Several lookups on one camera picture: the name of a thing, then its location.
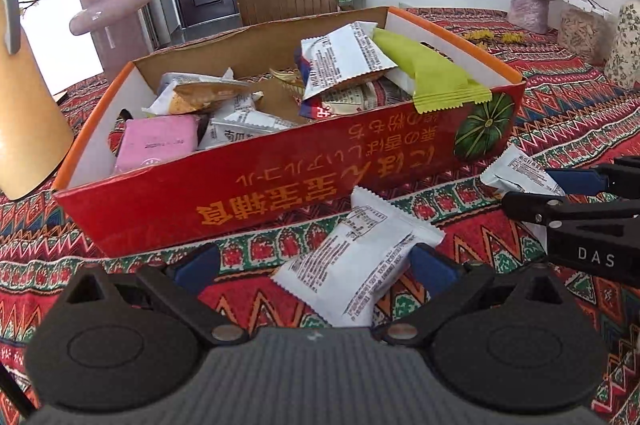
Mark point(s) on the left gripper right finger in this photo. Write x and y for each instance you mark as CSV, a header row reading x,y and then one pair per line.
x,y
434,271

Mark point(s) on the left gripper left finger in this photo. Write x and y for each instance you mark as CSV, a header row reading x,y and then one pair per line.
x,y
198,269

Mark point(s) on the white snack packet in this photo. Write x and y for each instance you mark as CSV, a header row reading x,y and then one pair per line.
x,y
239,119
355,265

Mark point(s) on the pink snack packet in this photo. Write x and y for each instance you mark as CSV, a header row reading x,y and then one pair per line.
x,y
156,140

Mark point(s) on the oat crisp snack packet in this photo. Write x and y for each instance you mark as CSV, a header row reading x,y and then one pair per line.
x,y
186,93

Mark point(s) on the clear jar of snacks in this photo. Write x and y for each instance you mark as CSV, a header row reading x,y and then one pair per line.
x,y
587,29

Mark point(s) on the red cardboard snack box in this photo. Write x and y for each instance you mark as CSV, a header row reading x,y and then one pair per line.
x,y
236,186

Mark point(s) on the patterned red tablecloth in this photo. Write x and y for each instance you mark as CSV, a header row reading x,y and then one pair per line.
x,y
570,113

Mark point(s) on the floral white vase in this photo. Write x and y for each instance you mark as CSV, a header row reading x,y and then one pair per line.
x,y
622,66

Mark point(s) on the green snack packet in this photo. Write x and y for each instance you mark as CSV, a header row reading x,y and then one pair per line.
x,y
432,80

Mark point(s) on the red silver snack bag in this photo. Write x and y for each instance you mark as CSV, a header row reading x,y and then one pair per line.
x,y
360,97

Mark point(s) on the yellow thermos jug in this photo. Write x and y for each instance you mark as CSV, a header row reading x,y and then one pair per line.
x,y
35,136

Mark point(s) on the fallen yellow petals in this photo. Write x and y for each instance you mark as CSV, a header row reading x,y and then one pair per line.
x,y
485,38

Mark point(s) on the white packet in box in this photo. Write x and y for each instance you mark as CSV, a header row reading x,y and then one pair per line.
x,y
342,57

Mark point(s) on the pink ring vase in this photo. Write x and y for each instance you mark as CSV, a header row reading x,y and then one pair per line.
x,y
115,29

